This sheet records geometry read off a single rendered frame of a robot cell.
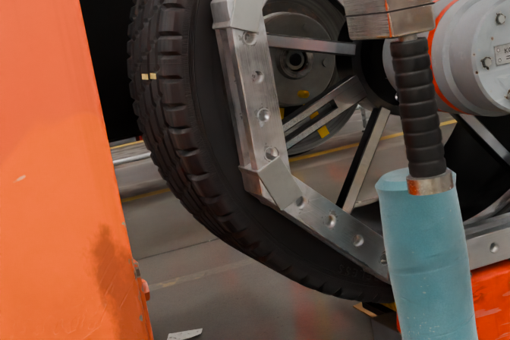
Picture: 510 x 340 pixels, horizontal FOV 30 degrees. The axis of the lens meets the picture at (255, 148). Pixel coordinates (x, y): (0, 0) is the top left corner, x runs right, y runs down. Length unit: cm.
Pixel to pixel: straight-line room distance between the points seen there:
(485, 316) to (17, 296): 61
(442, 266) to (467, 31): 25
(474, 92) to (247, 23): 26
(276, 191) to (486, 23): 29
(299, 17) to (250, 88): 50
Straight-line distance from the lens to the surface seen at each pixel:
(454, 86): 107
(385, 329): 142
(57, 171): 86
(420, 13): 90
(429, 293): 106
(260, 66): 107
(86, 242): 87
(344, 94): 123
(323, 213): 112
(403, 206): 103
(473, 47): 103
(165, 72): 114
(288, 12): 159
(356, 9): 94
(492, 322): 125
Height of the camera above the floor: 96
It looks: 9 degrees down
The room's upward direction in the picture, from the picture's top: 10 degrees counter-clockwise
